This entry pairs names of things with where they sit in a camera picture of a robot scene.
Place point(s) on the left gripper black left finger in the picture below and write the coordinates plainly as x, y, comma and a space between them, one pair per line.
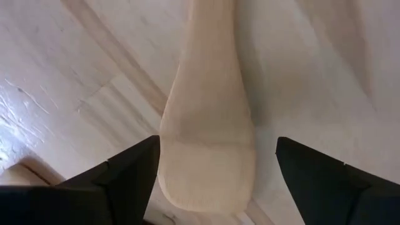
78, 203

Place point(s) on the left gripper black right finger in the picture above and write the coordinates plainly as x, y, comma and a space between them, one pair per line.
343, 200

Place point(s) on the slotted wooden spoon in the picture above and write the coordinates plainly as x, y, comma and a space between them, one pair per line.
28, 175

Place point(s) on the wooden spatula with label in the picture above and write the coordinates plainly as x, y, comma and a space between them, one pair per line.
206, 125

